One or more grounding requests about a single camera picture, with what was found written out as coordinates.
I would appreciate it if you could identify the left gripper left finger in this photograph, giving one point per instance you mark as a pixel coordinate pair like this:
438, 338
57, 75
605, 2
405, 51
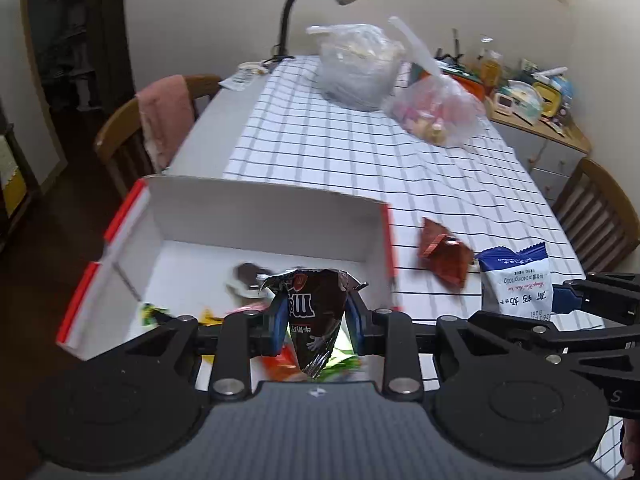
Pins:
245, 335

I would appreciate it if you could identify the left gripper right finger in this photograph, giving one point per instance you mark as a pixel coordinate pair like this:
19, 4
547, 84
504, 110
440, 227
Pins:
389, 336

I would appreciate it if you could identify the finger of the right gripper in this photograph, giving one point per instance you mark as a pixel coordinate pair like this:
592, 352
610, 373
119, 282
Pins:
609, 298
515, 327

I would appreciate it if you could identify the yellow foil snack packet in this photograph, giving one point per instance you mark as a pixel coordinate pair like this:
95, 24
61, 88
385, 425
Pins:
207, 318

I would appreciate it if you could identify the green snack bar packet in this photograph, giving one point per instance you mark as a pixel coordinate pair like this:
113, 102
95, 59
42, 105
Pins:
341, 367

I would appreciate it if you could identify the white blue snack packet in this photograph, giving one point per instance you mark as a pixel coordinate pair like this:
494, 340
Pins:
517, 283

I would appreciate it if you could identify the brown chocolate candy packet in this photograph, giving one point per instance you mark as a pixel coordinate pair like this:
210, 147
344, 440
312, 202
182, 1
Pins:
316, 305

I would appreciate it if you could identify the small green jelly cup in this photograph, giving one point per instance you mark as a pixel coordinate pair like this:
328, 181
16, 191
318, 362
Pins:
152, 315

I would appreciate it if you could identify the dark red foil snack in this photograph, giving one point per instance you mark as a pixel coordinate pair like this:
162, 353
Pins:
447, 257

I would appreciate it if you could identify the red crispy noodle packet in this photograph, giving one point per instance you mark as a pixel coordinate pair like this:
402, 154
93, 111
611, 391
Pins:
283, 367

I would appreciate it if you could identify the pink plastic bag of snacks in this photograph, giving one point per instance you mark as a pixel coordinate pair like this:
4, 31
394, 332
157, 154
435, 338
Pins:
436, 109

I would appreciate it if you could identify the person right hand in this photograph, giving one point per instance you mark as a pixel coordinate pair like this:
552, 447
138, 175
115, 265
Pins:
630, 446

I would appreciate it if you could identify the right wooden chair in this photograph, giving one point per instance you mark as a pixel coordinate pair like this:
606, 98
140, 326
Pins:
597, 217

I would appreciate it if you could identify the wooden chair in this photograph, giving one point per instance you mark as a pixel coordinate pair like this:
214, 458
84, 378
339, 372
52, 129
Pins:
119, 145
597, 217

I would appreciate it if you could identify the red white cardboard box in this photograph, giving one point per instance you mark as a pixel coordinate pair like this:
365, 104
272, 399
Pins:
175, 241

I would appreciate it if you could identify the checkered white tablecloth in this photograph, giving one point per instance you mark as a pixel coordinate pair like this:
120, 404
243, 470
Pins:
480, 191

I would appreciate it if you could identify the white wooden cabinet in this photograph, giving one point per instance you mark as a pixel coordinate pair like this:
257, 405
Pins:
549, 157

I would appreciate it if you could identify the yellow box on cabinet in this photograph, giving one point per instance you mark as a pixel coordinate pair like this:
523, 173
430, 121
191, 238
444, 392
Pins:
551, 99

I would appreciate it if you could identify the tissue pack white green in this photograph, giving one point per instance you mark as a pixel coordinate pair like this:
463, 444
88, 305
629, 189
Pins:
527, 102

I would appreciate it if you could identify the pink digital timer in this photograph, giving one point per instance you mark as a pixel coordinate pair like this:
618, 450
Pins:
503, 103

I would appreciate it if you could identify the left wooden chair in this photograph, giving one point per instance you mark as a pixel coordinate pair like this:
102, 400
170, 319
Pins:
119, 145

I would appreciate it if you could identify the pink towel on chair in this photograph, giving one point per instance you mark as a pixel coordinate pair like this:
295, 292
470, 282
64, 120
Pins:
166, 116

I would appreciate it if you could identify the orange folding basket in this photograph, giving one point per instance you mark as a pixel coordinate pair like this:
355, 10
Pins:
468, 81

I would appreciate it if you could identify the paper card on table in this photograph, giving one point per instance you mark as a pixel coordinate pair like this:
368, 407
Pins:
244, 76

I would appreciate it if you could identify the amber liquid bottle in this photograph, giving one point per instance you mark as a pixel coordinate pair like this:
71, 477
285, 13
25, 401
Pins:
490, 64

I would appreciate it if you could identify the clear plastic bag white contents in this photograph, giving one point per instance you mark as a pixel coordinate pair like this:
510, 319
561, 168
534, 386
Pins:
358, 64

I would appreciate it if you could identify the dark bookshelf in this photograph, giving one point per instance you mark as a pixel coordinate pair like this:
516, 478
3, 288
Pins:
82, 61

